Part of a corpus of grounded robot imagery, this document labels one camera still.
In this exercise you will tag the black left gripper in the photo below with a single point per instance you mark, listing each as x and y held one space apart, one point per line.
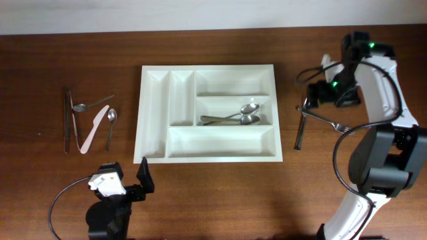
147 180

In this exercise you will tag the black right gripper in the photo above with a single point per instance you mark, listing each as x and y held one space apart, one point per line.
351 98

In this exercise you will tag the steel fork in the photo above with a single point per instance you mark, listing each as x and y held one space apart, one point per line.
300 134

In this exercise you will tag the steel fork diagonal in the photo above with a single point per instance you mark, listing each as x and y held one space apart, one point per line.
337 126

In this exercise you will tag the large steel spoon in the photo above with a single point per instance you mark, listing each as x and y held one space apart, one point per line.
244 120

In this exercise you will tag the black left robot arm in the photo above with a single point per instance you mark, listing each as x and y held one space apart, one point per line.
109 217

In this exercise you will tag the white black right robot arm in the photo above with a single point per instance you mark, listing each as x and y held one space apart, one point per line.
391 155

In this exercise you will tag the small steel teaspoon upright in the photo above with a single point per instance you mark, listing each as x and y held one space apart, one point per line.
112 117

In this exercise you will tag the pink plastic knife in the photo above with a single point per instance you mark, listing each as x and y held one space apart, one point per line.
96 121

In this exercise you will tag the white plastic cutlery tray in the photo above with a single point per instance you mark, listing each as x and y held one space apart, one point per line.
172 98

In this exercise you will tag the small steel teaspoon angled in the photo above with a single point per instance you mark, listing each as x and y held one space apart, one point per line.
84 107

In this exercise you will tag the steel kitchen tongs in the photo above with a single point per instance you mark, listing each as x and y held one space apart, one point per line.
69 120

